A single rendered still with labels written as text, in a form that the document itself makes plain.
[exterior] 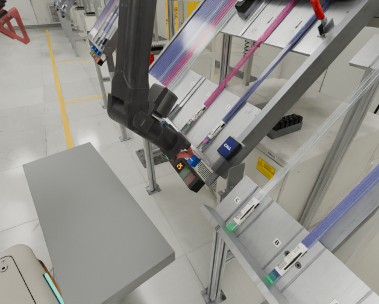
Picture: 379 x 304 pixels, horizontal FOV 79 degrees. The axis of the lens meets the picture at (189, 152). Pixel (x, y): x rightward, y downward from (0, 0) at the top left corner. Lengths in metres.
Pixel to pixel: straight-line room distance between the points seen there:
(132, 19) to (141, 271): 0.50
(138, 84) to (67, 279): 0.44
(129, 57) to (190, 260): 1.03
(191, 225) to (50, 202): 0.82
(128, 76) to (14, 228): 1.36
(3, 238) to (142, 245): 1.15
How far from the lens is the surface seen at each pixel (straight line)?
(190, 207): 1.46
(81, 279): 0.62
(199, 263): 1.27
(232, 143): 0.57
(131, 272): 0.59
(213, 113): 0.72
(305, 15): 0.82
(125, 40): 0.46
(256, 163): 0.98
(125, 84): 0.47
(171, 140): 0.58
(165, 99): 0.55
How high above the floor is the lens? 1.12
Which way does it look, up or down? 36 degrees down
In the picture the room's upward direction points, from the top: straight up
